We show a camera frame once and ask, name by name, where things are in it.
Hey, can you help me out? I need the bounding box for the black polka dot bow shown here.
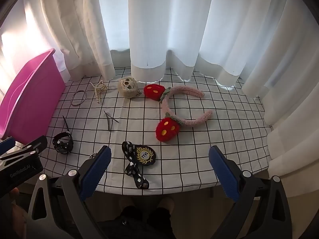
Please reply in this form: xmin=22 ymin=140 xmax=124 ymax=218
xmin=122 ymin=141 xmax=150 ymax=189

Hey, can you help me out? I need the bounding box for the pink strawberry plush headband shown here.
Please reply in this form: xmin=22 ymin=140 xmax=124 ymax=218
xmin=143 ymin=84 xmax=214 ymax=144

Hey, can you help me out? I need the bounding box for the white sheer curtain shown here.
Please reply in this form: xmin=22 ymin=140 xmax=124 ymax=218
xmin=95 ymin=0 xmax=251 ymax=88
xmin=0 ymin=0 xmax=73 ymax=86

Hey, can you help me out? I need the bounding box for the cream curtain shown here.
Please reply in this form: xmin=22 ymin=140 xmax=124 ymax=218
xmin=38 ymin=0 xmax=116 ymax=81
xmin=239 ymin=0 xmax=319 ymax=180

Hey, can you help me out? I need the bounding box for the white black checked tablecloth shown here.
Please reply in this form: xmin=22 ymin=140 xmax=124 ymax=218
xmin=37 ymin=66 xmax=275 ymax=195

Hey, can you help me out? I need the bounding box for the pearl hair clip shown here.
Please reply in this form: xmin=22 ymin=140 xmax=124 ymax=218
xmin=90 ymin=80 xmax=108 ymax=104

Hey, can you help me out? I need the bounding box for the black embroidered round badge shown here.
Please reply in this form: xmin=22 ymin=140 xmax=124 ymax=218
xmin=133 ymin=145 xmax=157 ymax=166

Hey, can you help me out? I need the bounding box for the black bobby pin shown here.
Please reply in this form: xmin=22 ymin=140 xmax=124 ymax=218
xmin=104 ymin=111 xmax=113 ymax=131
xmin=106 ymin=113 xmax=120 ymax=124

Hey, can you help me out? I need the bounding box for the person's left hand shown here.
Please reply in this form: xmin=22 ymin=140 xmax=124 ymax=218
xmin=0 ymin=187 xmax=28 ymax=229

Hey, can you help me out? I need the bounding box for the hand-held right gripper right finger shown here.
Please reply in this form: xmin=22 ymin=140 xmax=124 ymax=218
xmin=209 ymin=146 xmax=292 ymax=239

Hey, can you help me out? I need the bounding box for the beige sloth plush keychain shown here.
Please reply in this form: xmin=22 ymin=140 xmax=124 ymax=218
xmin=118 ymin=77 xmax=143 ymax=99

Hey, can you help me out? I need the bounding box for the pink plastic bin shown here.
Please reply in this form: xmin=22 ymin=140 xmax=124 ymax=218
xmin=0 ymin=48 xmax=66 ymax=146

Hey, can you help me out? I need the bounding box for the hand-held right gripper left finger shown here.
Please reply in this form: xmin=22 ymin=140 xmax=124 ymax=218
xmin=27 ymin=146 xmax=112 ymax=239

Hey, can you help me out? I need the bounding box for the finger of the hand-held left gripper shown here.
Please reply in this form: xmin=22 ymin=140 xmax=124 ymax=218
xmin=0 ymin=136 xmax=16 ymax=156
xmin=0 ymin=135 xmax=48 ymax=166

